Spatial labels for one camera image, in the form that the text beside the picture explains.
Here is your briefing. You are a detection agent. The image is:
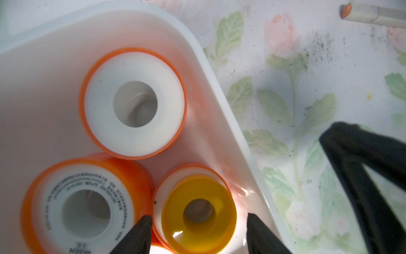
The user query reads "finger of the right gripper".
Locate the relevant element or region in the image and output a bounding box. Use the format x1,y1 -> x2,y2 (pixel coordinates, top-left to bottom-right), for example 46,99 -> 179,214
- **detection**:
319,122 -> 406,254

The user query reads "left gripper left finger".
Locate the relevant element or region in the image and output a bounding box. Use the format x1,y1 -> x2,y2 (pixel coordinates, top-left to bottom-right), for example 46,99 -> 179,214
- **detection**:
110,215 -> 153,254

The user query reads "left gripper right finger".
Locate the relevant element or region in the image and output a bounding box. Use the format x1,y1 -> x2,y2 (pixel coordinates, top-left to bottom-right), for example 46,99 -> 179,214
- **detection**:
246,213 -> 291,254

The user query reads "orange sealing tape roll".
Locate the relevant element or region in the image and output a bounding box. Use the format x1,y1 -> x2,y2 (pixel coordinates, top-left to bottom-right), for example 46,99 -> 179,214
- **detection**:
153,163 -> 231,253

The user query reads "small yellow tape roll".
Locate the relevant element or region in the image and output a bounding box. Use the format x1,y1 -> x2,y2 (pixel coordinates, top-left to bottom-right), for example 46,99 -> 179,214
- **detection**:
161,175 -> 237,254

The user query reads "orange white tape roll top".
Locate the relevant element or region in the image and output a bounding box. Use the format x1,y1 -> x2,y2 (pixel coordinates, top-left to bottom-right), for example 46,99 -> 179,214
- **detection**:
79,48 -> 187,160

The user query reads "clear pen on table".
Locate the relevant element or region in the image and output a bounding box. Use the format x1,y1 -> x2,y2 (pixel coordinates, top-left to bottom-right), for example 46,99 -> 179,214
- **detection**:
341,2 -> 406,29

